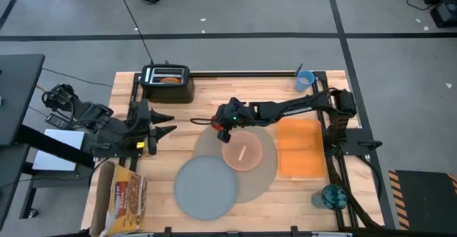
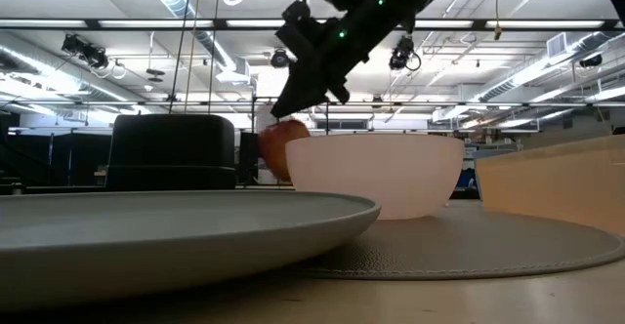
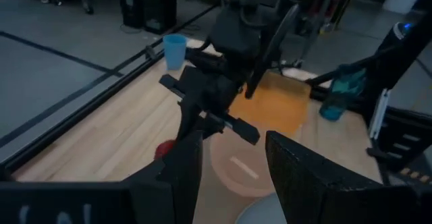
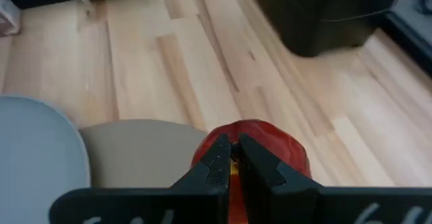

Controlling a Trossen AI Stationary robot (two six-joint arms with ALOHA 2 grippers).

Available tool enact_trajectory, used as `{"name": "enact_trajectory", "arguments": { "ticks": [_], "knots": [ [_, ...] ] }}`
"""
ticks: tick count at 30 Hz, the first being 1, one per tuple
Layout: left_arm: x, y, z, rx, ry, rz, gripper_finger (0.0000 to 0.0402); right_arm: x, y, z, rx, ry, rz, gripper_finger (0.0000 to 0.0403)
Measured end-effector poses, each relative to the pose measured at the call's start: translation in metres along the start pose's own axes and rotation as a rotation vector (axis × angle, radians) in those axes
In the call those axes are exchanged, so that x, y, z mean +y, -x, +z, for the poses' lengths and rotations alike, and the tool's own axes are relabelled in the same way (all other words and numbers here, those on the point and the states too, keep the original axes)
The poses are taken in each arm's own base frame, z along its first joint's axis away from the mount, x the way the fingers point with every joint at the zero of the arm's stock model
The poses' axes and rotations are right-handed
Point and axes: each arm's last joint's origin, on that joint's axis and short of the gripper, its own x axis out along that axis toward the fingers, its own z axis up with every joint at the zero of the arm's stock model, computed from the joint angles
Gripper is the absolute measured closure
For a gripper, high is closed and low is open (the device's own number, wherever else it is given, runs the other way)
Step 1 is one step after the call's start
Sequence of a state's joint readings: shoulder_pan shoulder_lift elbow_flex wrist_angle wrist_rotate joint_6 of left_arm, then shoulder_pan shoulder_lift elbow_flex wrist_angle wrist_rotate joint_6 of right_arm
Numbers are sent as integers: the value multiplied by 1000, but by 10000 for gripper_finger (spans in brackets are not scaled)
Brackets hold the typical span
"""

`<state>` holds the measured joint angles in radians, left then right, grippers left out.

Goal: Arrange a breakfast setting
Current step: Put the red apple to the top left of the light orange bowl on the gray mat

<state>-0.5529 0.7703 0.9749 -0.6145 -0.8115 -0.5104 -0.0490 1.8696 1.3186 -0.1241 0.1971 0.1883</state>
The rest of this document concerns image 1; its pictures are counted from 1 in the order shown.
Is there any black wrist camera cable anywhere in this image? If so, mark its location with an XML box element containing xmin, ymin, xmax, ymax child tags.
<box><xmin>189</xmin><ymin>116</ymin><xmax>216</xmax><ymax>126</ymax></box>

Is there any translucent pink bowl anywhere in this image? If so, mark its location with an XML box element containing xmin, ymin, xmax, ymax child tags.
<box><xmin>221</xmin><ymin>129</ymin><xmax>264</xmax><ymax>172</ymax></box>

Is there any thin dark floor cable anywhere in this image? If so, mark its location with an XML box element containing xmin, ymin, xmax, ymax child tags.
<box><xmin>41</xmin><ymin>68</ymin><xmax>114</xmax><ymax>87</ymax></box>

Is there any black toaster power cable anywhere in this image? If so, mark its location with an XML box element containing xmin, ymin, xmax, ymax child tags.
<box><xmin>114</xmin><ymin>0</ymin><xmax>155</xmax><ymax>66</ymax></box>

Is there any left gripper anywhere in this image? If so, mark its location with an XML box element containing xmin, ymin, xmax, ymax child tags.
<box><xmin>126</xmin><ymin>99</ymin><xmax>178</xmax><ymax>156</ymax></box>

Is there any red apple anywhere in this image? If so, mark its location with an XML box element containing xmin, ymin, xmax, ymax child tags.
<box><xmin>209</xmin><ymin>114</ymin><xmax>225</xmax><ymax>131</ymax></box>

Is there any white paper sheet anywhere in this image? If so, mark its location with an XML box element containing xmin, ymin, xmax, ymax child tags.
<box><xmin>31</xmin><ymin>128</ymin><xmax>86</xmax><ymax>172</ymax></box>

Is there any light blue plastic cup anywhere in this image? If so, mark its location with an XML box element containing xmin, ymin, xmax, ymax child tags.
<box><xmin>294</xmin><ymin>69</ymin><xmax>316</xmax><ymax>94</ymax></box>

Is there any black side desk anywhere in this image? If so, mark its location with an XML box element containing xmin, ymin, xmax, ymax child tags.
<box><xmin>0</xmin><ymin>54</ymin><xmax>97</xmax><ymax>227</ymax></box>

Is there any black aluminium table frame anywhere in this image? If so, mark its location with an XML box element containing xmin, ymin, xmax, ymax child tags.
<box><xmin>123</xmin><ymin>69</ymin><xmax>386</xmax><ymax>237</ymax></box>

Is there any black two-slot toaster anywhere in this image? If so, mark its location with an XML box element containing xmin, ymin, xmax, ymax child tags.
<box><xmin>139</xmin><ymin>64</ymin><xmax>196</xmax><ymax>105</ymax></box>

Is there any black hazard-striped floor mat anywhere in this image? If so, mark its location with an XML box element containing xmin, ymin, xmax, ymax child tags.
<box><xmin>388</xmin><ymin>169</ymin><xmax>457</xmax><ymax>231</ymax></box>

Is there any black power adapter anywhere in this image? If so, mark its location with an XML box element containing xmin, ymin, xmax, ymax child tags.
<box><xmin>45</xmin><ymin>113</ymin><xmax>74</xmax><ymax>130</ymax></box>

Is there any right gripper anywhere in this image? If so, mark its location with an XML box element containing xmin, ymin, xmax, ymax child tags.
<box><xmin>213</xmin><ymin>96</ymin><xmax>253</xmax><ymax>143</ymax></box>

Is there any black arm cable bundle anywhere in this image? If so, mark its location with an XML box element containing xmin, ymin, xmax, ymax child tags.
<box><xmin>328</xmin><ymin>154</ymin><xmax>383</xmax><ymax>229</ymax></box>

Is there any grey round plate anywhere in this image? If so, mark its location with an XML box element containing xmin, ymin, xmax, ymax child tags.
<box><xmin>174</xmin><ymin>154</ymin><xmax>239</xmax><ymax>221</ymax></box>

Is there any raisin bran cereal box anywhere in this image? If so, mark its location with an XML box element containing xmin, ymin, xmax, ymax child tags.
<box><xmin>89</xmin><ymin>161</ymin><xmax>149</xmax><ymax>237</ymax></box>

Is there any round taupe placemat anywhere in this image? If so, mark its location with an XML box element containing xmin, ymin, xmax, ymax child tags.
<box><xmin>193</xmin><ymin>125</ymin><xmax>278</xmax><ymax>205</ymax></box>

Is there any dark teal drinking glass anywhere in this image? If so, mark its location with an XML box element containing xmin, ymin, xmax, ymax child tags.
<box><xmin>310</xmin><ymin>184</ymin><xmax>348</xmax><ymax>211</ymax></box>

